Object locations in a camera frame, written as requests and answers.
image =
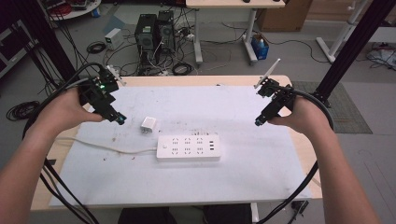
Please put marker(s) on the white table mat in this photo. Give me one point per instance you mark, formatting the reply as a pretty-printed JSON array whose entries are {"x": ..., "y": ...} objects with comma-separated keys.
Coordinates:
[{"x": 186, "y": 183}]

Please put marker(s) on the black connector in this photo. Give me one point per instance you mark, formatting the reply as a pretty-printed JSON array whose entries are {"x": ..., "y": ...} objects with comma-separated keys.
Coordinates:
[{"x": 299, "y": 207}]

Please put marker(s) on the round white table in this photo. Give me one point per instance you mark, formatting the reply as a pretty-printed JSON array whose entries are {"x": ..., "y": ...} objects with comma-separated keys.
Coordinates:
[{"x": 81, "y": 11}]

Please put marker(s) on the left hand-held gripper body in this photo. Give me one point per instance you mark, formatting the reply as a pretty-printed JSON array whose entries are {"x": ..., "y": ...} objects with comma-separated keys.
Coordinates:
[{"x": 97, "y": 91}]

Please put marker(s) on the white metal stand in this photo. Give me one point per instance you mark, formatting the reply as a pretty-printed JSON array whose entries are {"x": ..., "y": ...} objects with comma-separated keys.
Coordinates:
[{"x": 339, "y": 35}]

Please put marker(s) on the blue bin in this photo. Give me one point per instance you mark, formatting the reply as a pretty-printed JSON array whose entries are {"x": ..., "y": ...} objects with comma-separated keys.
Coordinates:
[{"x": 261, "y": 49}]

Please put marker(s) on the cardboard box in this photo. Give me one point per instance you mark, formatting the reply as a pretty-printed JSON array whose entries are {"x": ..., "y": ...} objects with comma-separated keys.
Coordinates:
[{"x": 285, "y": 15}]

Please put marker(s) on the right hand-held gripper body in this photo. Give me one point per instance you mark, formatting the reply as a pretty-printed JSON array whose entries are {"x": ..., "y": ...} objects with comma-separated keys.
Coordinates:
[{"x": 281, "y": 98}]

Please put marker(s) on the white box device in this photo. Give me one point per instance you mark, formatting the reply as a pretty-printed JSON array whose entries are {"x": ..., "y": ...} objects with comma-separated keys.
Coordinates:
[{"x": 113, "y": 38}]

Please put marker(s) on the grey floor mat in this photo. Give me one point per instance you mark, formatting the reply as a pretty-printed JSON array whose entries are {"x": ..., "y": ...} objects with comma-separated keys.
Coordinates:
[{"x": 345, "y": 112}]

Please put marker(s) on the person's right hand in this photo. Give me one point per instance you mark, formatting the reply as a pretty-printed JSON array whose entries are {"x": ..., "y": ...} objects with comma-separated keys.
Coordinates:
[{"x": 306, "y": 116}]

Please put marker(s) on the black metal post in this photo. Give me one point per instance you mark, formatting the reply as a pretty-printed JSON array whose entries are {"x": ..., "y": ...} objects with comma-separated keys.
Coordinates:
[
  {"x": 49, "y": 40},
  {"x": 355, "y": 46}
]

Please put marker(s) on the white desk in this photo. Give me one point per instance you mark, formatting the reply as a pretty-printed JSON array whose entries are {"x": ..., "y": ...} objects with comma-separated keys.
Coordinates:
[{"x": 233, "y": 3}]

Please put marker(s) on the white charger plug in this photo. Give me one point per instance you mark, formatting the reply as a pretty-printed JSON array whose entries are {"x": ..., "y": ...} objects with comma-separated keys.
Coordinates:
[{"x": 148, "y": 124}]

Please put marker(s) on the white power strip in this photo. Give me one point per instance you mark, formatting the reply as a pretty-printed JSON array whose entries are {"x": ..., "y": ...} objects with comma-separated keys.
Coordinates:
[{"x": 188, "y": 147}]

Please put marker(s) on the person's left hand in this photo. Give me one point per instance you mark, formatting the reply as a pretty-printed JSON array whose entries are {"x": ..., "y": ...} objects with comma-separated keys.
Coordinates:
[{"x": 63, "y": 110}]

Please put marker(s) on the black computer tower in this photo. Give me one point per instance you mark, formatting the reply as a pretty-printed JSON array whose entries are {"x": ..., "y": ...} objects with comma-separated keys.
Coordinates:
[
  {"x": 145, "y": 35},
  {"x": 166, "y": 29}
]

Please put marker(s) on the white table leg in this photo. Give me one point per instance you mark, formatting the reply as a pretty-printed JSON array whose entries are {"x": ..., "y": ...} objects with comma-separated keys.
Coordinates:
[{"x": 255, "y": 214}]

